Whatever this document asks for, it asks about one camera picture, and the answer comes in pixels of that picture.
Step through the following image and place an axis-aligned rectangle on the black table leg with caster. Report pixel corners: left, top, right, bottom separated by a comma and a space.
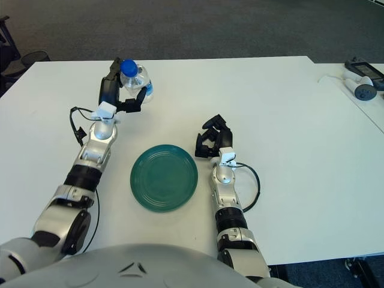
344, 257, 384, 288

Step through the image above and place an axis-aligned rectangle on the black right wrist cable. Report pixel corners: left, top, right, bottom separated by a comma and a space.
235, 161, 262, 214

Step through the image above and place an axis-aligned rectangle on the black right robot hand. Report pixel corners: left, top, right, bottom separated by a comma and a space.
194, 113, 235, 158

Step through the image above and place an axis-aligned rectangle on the black office chair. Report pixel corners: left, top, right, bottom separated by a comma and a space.
0, 15, 23, 97

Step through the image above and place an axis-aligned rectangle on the grey handheld screen device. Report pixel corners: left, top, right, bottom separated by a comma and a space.
344, 57, 384, 90

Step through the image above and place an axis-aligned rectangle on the thin black elbow cable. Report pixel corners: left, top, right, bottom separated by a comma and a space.
76, 188, 101, 251

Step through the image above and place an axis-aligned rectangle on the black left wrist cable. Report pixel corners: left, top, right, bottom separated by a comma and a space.
69, 106, 101, 148

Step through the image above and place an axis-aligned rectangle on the silver robot torso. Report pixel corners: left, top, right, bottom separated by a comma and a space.
2, 243, 290, 288

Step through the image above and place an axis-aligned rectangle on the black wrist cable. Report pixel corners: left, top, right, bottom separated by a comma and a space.
235, 161, 262, 214
69, 106, 101, 148

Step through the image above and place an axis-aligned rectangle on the clear bottle blue cap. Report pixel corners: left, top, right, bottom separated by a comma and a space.
119, 59, 155, 104

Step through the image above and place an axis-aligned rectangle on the green round plate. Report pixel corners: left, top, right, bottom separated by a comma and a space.
130, 144, 199, 214

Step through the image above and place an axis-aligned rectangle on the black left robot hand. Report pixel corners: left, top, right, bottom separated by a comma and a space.
98, 58, 148, 115

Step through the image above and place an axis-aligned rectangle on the white grey VR controller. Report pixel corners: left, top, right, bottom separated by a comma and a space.
343, 71, 378, 101

